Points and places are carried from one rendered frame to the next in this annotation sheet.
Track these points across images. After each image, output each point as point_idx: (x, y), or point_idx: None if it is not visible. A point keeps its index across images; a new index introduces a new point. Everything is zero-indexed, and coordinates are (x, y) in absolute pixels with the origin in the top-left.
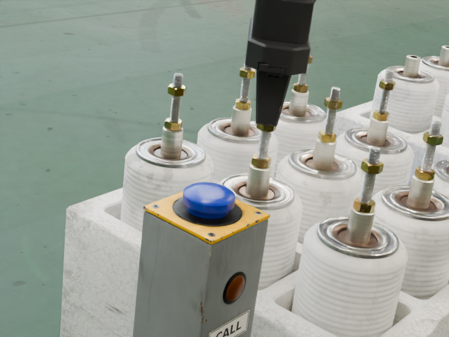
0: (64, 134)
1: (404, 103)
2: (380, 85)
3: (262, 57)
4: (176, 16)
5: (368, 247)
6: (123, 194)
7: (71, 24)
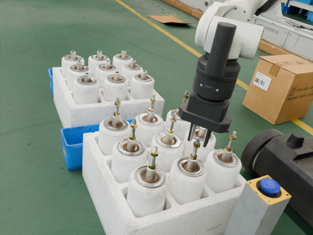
0: None
1: (95, 93)
2: (153, 100)
3: (227, 127)
4: None
5: (233, 159)
6: (144, 205)
7: None
